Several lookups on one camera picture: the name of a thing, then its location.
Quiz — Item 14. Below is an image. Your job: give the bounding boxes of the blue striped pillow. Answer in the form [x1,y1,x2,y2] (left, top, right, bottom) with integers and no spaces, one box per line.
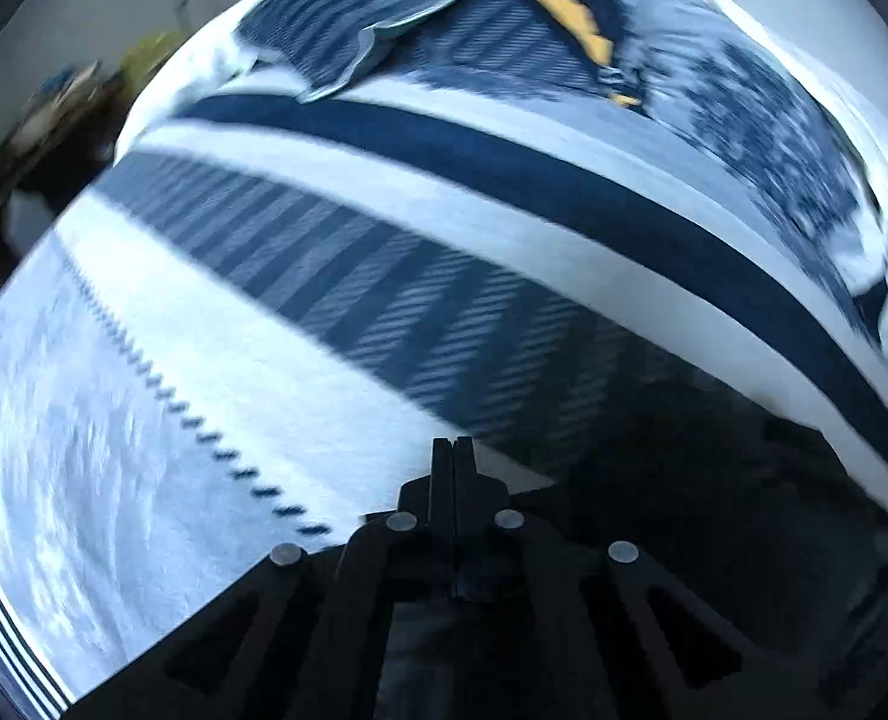
[238,0,565,102]

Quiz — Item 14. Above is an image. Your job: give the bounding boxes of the white bed sheet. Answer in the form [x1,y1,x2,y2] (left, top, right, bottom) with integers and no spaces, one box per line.
[114,0,265,158]

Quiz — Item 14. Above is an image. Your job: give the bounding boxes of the black garment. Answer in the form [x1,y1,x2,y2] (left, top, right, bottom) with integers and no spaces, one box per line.
[384,382,888,720]

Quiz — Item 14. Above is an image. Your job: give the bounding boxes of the yellow plastic bag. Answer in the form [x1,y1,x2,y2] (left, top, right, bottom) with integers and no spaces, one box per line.
[121,28,186,87]

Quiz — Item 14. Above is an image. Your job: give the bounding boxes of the tree print duvet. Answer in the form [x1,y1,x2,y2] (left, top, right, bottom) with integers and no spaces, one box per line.
[444,0,888,361]

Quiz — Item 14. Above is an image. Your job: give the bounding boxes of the dark wooden side table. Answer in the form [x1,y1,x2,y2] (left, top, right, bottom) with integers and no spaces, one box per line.
[0,60,130,241]

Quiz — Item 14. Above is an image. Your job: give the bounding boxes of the blue striped bed blanket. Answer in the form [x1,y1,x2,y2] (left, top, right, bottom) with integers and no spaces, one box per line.
[0,37,888,720]

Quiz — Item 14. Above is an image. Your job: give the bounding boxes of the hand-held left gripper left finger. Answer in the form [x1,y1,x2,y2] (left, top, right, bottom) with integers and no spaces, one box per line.
[61,437,456,720]

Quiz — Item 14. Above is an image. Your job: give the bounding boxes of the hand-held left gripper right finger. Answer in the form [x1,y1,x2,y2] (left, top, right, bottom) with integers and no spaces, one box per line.
[455,437,857,720]

